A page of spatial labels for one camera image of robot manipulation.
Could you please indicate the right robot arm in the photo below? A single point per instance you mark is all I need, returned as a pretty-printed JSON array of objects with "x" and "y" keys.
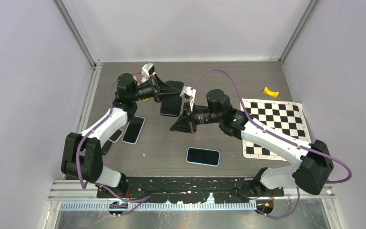
[{"x": 310, "y": 165}]

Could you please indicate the yellow curved block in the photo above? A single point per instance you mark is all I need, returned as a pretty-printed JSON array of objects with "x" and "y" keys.
[{"x": 273, "y": 94}]

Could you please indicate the black phone near left edge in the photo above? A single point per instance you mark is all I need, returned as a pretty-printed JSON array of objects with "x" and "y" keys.
[{"x": 106, "y": 147}]

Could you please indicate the phone in lilac case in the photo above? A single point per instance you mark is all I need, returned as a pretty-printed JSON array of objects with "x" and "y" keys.
[{"x": 133, "y": 130}]

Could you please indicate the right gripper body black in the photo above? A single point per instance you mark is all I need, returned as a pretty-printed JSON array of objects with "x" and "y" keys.
[{"x": 198, "y": 116}]

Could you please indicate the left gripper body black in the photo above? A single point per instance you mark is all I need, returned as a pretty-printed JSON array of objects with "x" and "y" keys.
[{"x": 147, "y": 90}]

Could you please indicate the phone in beige case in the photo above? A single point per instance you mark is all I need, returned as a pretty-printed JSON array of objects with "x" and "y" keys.
[{"x": 114, "y": 138}]

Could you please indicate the phone in light blue case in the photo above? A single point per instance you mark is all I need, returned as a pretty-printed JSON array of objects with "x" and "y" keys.
[{"x": 200, "y": 156}]

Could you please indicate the checkerboard mat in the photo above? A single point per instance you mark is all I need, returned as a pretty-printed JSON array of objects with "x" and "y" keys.
[{"x": 283, "y": 116}]

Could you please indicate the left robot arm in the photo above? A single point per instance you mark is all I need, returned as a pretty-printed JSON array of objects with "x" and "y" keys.
[{"x": 82, "y": 154}]

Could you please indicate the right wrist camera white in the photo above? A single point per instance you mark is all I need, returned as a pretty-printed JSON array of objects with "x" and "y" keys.
[{"x": 188, "y": 93}]

